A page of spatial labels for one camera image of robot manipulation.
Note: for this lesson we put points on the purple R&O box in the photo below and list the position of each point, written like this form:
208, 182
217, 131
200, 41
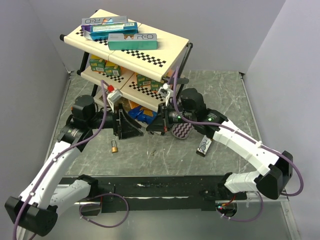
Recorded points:
86, 23

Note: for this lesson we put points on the green carton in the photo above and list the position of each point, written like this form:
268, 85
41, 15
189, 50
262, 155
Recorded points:
112, 69
142, 80
97, 64
155, 85

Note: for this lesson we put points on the purple wavy sponge pad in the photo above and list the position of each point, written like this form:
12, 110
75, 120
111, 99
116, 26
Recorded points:
182, 130

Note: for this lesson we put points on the green carton right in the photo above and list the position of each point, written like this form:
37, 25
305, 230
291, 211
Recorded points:
155, 85

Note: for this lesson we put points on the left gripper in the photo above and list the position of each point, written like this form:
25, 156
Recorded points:
126, 128

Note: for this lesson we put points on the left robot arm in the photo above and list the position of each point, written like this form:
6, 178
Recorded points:
38, 207

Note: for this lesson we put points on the green carton far left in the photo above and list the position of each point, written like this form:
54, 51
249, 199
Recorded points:
97, 64

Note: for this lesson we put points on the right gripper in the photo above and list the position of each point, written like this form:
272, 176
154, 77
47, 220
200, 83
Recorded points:
161, 124

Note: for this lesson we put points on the black base frame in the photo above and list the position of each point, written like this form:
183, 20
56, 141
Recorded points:
166, 192

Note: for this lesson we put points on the black R&O box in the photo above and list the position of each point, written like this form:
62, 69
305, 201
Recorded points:
204, 146

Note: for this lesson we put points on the blue snack bag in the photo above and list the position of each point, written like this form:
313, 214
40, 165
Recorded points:
142, 114

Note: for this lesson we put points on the blue toothpaste box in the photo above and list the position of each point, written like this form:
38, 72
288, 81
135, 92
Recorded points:
101, 32

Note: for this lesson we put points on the teal R&O box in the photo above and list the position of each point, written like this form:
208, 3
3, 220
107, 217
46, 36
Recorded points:
137, 41

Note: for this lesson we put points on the beige three-tier shelf rack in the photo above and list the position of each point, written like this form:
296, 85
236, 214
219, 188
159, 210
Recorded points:
154, 64

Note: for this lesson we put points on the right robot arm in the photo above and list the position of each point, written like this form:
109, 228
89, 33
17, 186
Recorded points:
272, 171

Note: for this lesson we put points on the long-shackle brass padlock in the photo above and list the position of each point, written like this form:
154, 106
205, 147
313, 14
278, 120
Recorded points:
114, 146

